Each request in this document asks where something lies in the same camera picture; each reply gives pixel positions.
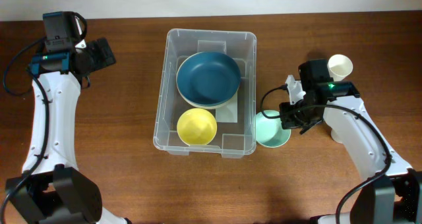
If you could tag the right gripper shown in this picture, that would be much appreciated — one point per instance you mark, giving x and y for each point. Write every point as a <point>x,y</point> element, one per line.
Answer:
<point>287,120</point>

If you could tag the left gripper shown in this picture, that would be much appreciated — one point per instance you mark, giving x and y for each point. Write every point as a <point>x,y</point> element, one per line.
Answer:
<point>101,61</point>

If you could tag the mint green bowl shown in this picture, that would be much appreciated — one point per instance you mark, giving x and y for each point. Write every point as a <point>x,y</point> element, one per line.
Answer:
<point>269,132</point>

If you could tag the light grey cup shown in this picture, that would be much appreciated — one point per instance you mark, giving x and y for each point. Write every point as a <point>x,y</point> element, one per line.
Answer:
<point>335,134</point>

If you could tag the cream white cup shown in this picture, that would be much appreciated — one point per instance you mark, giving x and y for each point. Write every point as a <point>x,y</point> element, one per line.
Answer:
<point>339,67</point>

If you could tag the clear plastic storage container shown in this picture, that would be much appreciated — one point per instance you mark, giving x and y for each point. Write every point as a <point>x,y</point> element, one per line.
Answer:
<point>233,140</point>

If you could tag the dark blue plate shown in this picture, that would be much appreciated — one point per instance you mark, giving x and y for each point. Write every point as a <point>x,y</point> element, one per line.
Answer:
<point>209,67</point>

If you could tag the yellow bowl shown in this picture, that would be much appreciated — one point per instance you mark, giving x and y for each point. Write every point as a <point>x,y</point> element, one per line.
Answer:
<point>196,127</point>

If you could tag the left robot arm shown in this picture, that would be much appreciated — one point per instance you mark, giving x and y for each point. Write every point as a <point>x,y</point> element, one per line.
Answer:
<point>50,188</point>

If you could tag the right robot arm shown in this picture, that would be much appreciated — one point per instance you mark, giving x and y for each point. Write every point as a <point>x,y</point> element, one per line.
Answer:
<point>390,191</point>

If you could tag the white label in container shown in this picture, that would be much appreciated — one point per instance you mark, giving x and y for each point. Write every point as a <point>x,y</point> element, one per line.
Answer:
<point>227,113</point>

